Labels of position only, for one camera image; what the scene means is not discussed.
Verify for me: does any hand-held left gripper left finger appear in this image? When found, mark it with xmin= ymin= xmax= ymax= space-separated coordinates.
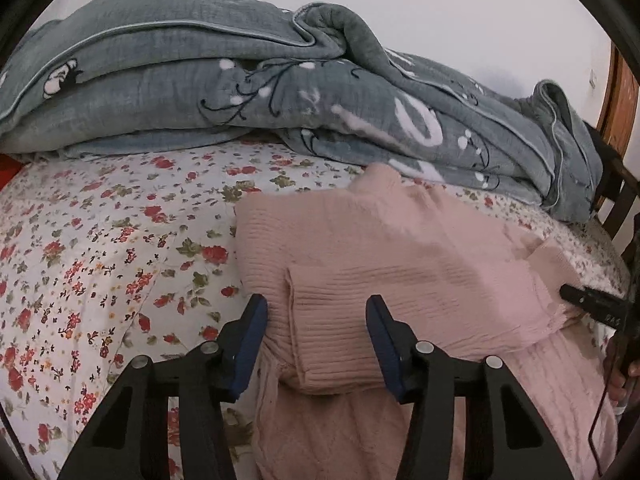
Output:
xmin=57 ymin=294 xmax=269 ymax=480

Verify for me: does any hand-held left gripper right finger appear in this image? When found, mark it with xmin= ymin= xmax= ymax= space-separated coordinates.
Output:
xmin=365 ymin=294 xmax=576 ymax=480

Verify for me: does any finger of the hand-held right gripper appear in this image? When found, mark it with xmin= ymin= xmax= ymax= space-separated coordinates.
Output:
xmin=559 ymin=284 xmax=627 ymax=329

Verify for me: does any pink ribbed sweater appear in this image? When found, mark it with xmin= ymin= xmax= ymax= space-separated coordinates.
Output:
xmin=234 ymin=162 xmax=583 ymax=396

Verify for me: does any person's right hand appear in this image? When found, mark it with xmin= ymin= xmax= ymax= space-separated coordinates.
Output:
xmin=602 ymin=355 xmax=640 ymax=411

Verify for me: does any dark wooden chair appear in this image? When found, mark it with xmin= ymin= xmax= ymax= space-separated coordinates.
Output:
xmin=585 ymin=125 xmax=640 ymax=261

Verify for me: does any floral bedsheet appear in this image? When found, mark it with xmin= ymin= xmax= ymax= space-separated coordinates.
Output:
xmin=0 ymin=137 xmax=631 ymax=480

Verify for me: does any grey printed quilt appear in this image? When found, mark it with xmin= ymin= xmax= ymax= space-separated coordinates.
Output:
xmin=0 ymin=0 xmax=603 ymax=223

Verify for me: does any red cloth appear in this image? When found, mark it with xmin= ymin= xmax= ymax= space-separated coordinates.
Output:
xmin=0 ymin=152 xmax=23 ymax=186

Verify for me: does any black cable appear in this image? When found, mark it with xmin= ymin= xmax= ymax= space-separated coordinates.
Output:
xmin=589 ymin=330 xmax=627 ymax=477

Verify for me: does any pink cable-knit garment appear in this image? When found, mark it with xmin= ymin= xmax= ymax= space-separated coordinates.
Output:
xmin=252 ymin=330 xmax=621 ymax=480

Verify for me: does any wooden door frame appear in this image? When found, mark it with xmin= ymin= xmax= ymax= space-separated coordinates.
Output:
xmin=597 ymin=42 xmax=640 ymax=161

